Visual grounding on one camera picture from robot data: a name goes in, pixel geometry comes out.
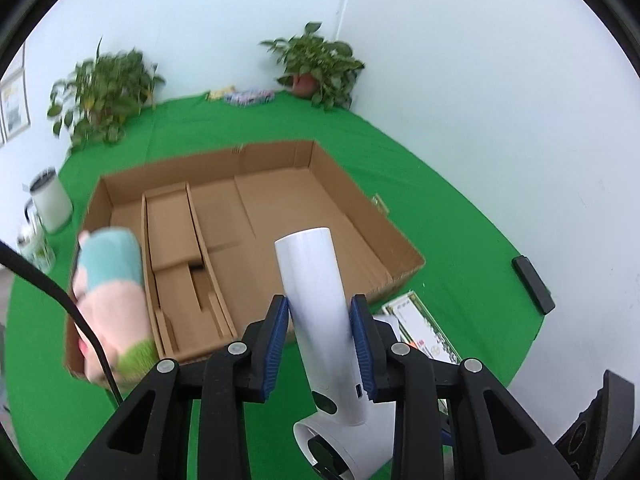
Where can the large cardboard box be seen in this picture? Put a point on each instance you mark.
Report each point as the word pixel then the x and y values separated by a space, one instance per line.
pixel 300 210

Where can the white electric kettle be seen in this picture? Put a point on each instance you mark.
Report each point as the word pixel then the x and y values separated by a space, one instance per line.
pixel 50 200

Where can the green and white medicine box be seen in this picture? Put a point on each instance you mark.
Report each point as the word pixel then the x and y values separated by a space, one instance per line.
pixel 420 320

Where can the potted pothos plant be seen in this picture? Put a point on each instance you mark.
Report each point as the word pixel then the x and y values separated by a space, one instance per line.
pixel 105 90

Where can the white handheld fan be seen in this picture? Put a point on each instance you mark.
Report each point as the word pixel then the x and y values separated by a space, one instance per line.
pixel 315 300

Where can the green and white cup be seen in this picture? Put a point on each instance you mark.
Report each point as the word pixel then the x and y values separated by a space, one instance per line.
pixel 35 250

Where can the black rectangular device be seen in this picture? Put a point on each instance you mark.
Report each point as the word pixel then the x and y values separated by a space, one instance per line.
pixel 534 285

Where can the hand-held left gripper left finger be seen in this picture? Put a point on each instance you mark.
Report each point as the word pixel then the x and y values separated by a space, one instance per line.
pixel 275 350

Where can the green tablecloth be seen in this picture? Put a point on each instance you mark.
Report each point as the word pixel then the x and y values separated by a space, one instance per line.
pixel 450 220

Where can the pothos plant in terracotta pot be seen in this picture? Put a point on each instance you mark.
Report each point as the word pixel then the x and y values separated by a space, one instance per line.
pixel 315 60

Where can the framed wall picture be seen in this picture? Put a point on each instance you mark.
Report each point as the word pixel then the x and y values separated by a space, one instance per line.
pixel 12 105

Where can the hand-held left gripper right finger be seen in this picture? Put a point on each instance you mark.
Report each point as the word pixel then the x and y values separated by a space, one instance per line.
pixel 361 350

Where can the patterned tissue pack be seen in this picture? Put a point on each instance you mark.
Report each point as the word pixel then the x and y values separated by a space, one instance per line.
pixel 250 96

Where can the narrow cardboard box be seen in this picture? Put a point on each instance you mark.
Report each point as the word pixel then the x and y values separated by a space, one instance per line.
pixel 170 230

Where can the yellow packet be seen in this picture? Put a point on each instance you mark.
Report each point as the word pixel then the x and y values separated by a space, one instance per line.
pixel 217 94

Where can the pink and teal plush toy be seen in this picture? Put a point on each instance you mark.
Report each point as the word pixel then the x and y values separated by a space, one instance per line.
pixel 110 300

